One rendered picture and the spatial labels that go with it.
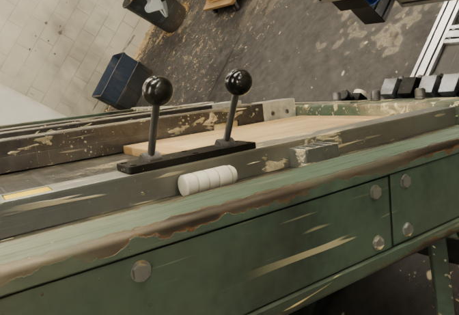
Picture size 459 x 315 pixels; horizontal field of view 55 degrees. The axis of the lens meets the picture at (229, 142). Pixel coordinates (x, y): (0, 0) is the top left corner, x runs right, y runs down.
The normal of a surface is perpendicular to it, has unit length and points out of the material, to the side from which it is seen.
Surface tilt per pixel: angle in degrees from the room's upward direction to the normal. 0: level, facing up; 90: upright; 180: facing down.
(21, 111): 90
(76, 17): 90
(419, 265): 0
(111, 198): 90
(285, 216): 90
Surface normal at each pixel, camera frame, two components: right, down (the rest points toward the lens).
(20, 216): 0.55, 0.06
